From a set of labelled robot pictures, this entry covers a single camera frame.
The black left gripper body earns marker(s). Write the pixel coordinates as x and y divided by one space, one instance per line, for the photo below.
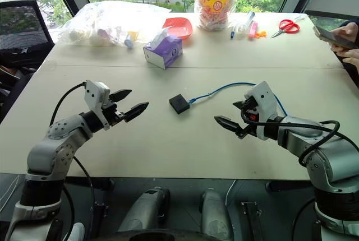
112 115

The black mesh office chair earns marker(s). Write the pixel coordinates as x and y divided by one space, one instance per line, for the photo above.
19 28

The purple tissue box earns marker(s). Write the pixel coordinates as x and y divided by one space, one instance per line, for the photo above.
165 51

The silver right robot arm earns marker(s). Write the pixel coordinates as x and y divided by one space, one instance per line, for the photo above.
331 162

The clear plastic bag of items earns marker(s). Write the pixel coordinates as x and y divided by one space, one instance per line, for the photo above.
103 22

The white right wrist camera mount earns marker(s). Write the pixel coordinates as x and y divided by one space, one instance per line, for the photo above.
265 103

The blue pen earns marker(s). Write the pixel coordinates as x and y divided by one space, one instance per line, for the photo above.
232 33

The person's bare hand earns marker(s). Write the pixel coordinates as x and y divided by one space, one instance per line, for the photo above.
350 56

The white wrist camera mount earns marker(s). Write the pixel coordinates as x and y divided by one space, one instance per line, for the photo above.
95 95
265 103

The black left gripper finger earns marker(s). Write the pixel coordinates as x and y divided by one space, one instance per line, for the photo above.
136 110
121 94

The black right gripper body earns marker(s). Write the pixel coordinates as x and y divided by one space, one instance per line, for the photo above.
251 103

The yellow snack jar in bag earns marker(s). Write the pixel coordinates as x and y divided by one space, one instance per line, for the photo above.
214 0

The person's dark sleeve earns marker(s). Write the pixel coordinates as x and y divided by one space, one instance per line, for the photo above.
354 79

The pink plastic tool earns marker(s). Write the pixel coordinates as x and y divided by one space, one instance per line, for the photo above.
253 29

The black metal table bracket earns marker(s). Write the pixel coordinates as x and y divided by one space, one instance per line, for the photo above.
253 221

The grey rounded robot leg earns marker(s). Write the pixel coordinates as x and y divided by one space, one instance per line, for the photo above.
214 215
146 210

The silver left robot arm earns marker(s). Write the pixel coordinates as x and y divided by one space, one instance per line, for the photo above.
56 151

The dark rounded robot torso rim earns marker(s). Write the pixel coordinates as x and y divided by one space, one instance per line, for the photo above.
157 236

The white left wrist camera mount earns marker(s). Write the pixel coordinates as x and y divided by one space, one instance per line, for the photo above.
95 95

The red plastic basket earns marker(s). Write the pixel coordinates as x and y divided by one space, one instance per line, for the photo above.
182 28

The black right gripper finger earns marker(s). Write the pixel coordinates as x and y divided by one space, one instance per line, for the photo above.
228 123
241 104

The small orange clip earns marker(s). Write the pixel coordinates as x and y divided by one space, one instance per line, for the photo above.
261 34

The person's hand on phone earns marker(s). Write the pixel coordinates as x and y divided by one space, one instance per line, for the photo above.
346 32

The small black adapter box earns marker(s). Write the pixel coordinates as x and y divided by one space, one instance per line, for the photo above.
179 103

